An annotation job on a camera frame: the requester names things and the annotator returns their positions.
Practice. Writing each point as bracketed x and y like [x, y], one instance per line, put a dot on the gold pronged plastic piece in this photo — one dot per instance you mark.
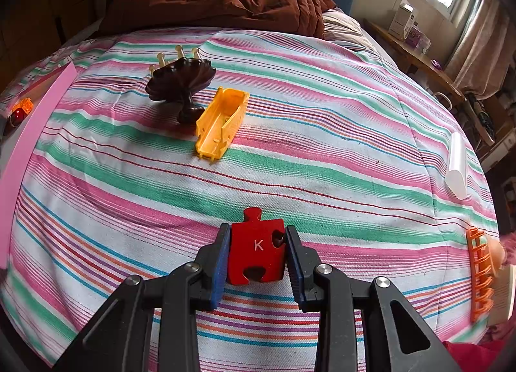
[179, 51]

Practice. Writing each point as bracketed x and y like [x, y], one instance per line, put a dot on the wooden wardrobe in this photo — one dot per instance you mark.
[40, 5]

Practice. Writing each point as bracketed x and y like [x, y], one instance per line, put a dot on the red puzzle piece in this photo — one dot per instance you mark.
[254, 251]

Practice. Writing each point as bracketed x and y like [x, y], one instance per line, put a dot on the white carton box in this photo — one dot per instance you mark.
[401, 19]

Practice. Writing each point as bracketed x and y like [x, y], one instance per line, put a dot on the brown quilt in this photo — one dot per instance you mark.
[242, 1]

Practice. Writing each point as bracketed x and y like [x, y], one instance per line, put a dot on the white translucent cylinder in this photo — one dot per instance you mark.
[456, 166]

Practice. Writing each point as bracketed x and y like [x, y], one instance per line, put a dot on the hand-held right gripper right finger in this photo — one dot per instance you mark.
[292, 263]

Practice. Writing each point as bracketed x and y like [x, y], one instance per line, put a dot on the orange cube block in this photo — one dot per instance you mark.
[23, 105]

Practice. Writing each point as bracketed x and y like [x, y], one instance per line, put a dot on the beige patterned curtain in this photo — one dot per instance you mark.
[479, 45]

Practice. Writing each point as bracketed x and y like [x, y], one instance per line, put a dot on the wooden bedside shelf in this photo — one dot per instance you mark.
[419, 61]

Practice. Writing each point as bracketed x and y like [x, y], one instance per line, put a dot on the striped bedsheet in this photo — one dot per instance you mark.
[322, 134]

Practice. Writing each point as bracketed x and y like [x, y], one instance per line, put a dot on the yellow plastic trough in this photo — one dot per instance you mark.
[219, 126]

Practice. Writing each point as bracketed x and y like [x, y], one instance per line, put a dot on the orange plastic rack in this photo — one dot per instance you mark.
[479, 275]

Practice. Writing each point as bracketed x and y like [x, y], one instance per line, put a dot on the peach plastic ball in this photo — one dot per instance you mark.
[496, 255]

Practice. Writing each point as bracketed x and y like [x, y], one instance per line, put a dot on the red cloth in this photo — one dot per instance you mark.
[479, 352]

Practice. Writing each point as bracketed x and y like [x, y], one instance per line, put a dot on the purple box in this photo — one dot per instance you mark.
[417, 38]

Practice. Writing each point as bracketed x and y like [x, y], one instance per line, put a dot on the pink shallow tray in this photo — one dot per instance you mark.
[36, 134]

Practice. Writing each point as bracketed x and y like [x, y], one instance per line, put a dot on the red plastic cylinder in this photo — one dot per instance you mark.
[17, 119]

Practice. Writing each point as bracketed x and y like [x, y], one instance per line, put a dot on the beige pillow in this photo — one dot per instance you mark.
[346, 29]

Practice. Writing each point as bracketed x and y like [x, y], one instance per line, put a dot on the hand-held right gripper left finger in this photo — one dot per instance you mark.
[221, 263]

